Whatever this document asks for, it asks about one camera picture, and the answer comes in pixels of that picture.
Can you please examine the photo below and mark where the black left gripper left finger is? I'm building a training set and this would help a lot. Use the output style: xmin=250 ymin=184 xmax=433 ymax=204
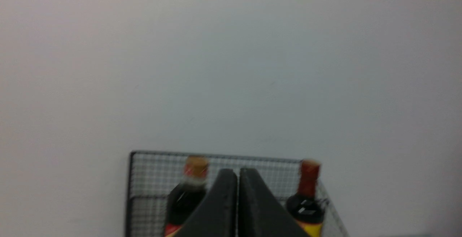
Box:
xmin=183 ymin=168 xmax=238 ymax=237

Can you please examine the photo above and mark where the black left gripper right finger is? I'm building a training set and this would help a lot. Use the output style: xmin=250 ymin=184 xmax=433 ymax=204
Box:
xmin=239 ymin=168 xmax=307 ymax=237

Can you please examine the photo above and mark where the vinegar bottle with gold cap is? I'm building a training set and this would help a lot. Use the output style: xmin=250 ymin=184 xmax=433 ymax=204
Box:
xmin=163 ymin=156 xmax=209 ymax=237

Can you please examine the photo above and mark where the soy sauce bottle red cap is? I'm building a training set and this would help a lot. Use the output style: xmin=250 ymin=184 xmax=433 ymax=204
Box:
xmin=286 ymin=159 xmax=325 ymax=237

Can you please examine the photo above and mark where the black wire mesh rack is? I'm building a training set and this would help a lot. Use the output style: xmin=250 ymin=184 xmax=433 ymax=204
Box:
xmin=125 ymin=150 xmax=348 ymax=237

